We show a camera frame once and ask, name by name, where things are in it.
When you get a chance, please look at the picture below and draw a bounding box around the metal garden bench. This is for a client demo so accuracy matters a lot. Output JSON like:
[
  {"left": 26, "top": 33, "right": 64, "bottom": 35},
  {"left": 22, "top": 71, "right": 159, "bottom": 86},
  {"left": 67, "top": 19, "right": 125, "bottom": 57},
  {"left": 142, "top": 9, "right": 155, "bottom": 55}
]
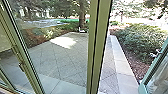
[{"left": 78, "top": 26, "right": 88, "bottom": 34}]

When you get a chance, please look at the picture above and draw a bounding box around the green framed window wall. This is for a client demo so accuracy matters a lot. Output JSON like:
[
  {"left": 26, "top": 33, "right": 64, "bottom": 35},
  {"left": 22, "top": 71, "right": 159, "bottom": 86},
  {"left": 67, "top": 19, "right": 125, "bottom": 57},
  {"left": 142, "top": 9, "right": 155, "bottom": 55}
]
[{"left": 0, "top": 0, "right": 114, "bottom": 94}]

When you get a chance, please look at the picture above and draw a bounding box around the dark window frame handle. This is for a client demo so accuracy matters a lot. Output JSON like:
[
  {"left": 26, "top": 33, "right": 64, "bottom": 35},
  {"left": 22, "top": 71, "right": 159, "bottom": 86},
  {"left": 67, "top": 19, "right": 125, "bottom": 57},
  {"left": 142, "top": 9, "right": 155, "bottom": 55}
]
[{"left": 18, "top": 60, "right": 26, "bottom": 72}]

